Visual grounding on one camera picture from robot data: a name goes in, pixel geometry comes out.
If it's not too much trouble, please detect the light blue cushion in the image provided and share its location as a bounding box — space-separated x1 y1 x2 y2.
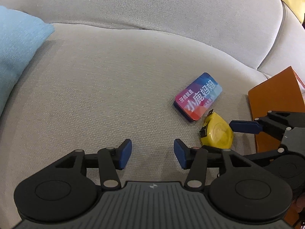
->
0 6 55 111

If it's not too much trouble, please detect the yellow tape measure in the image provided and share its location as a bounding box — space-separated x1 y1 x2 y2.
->
200 110 234 149

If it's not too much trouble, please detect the colourful floss tin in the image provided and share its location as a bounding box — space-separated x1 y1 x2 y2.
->
173 72 222 122

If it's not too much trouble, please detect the beige sofa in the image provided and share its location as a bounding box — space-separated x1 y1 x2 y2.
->
1 0 304 228

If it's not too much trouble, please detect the orange cardboard box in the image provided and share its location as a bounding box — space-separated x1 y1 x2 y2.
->
247 66 305 154

